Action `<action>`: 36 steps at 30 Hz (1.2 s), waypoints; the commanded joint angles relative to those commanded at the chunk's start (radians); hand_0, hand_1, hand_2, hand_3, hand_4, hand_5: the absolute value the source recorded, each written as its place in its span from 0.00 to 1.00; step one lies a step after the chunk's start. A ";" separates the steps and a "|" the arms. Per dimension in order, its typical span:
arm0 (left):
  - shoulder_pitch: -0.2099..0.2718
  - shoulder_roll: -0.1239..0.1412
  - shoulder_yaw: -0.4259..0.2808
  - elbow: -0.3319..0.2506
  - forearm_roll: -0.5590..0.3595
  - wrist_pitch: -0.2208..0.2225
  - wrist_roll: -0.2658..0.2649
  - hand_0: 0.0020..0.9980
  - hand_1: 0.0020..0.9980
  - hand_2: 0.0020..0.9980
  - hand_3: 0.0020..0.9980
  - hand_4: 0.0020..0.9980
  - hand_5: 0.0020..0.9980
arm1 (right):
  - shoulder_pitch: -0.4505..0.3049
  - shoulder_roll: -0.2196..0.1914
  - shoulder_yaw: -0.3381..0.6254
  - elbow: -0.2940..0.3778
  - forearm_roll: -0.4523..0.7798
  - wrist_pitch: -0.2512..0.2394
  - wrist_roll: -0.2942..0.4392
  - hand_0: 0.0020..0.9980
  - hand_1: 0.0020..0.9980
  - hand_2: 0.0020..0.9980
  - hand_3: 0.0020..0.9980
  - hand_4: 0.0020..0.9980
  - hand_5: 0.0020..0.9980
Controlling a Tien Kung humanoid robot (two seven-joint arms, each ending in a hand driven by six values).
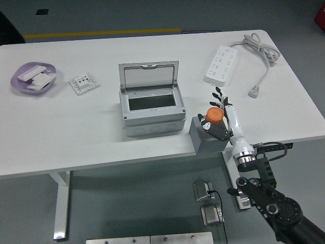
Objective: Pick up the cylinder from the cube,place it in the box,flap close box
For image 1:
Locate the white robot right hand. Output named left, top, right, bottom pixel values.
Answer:
left=197, top=86, right=255, bottom=160

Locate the orange cylinder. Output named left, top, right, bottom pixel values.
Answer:
left=205, top=107, right=224, bottom=126

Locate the grey electrical box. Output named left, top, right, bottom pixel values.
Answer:
left=118, top=60, right=187, bottom=138

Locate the grey cube with round recess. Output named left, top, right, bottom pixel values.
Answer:
left=189, top=115, right=231, bottom=154

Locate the white table leg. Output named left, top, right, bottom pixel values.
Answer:
left=48, top=170, right=71, bottom=241
left=222, top=149, right=252, bottom=210

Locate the black table control panel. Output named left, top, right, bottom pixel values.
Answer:
left=256, top=142, right=294, bottom=151

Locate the white power strip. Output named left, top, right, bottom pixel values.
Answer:
left=205, top=45, right=238, bottom=86

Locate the silver metal plate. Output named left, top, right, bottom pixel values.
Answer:
left=150, top=231, right=213, bottom=244
left=85, top=236, right=150, bottom=244

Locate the red object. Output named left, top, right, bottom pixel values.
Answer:
left=314, top=5, right=325, bottom=25

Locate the small white plastic piece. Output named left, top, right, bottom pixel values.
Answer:
left=31, top=72, right=57, bottom=86
left=26, top=81, right=49, bottom=90

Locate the long white plastic block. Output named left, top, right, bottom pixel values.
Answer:
left=17, top=65, right=47, bottom=81

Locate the purple plate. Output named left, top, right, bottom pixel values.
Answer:
left=10, top=62, right=57, bottom=96

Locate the white power cord with plug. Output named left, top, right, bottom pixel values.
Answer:
left=230, top=33, right=281, bottom=99

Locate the black floor cable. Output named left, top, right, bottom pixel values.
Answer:
left=207, top=189, right=229, bottom=244

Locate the white wall socket panel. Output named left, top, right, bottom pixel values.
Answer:
left=69, top=72, right=101, bottom=96

